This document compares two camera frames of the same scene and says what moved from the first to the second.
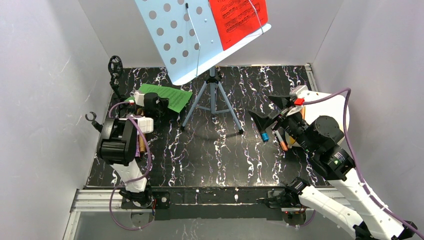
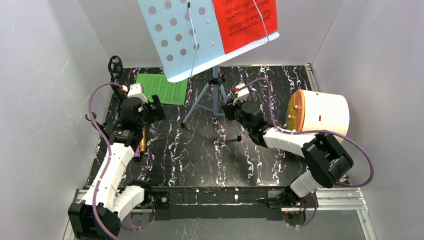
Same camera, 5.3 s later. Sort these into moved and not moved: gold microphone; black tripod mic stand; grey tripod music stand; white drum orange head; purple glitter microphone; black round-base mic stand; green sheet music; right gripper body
Moved: right gripper body; grey tripod music stand; green sheet music
Not moved: purple glitter microphone; gold microphone; white drum orange head; black tripod mic stand; black round-base mic stand
